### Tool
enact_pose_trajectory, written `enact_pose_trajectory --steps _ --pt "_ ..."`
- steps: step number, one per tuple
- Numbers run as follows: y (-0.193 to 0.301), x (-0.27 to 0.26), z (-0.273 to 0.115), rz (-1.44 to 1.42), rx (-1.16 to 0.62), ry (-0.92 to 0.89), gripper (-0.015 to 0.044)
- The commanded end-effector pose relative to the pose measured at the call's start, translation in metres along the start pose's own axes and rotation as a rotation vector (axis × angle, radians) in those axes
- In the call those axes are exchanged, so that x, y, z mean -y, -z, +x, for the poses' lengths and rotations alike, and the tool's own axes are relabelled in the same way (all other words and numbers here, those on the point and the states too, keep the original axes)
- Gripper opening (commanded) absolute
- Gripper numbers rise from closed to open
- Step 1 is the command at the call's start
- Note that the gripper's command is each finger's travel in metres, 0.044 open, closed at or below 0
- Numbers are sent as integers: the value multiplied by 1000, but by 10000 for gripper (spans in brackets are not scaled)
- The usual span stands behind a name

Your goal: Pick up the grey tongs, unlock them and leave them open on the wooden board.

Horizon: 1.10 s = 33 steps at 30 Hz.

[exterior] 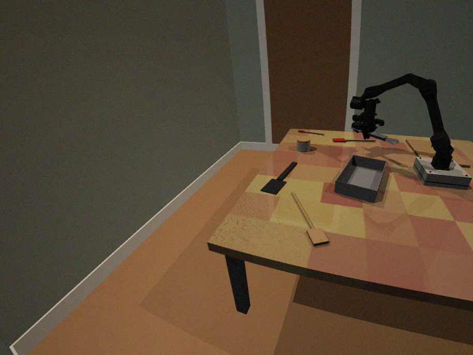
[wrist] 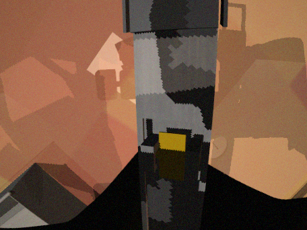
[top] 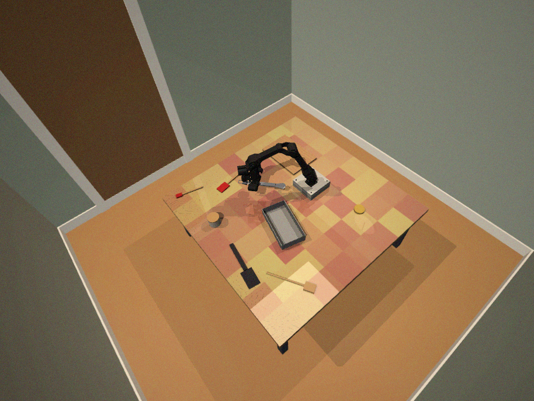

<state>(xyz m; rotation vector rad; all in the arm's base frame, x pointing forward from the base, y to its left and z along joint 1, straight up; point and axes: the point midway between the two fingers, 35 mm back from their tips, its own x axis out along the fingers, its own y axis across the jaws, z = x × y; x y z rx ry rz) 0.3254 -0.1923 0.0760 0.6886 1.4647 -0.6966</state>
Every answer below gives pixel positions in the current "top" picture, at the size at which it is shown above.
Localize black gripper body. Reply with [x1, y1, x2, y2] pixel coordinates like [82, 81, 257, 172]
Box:
[248, 168, 263, 192]

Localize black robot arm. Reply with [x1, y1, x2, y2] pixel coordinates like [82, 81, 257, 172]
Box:
[237, 142, 317, 187]

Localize grey cylinder with tan lid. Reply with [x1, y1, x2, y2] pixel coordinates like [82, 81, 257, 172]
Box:
[207, 212, 221, 228]

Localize black spatula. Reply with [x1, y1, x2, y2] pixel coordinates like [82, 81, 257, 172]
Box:
[229, 243, 260, 289]

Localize grey roasting tin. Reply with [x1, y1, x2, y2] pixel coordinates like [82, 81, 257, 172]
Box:
[262, 200, 306, 250]

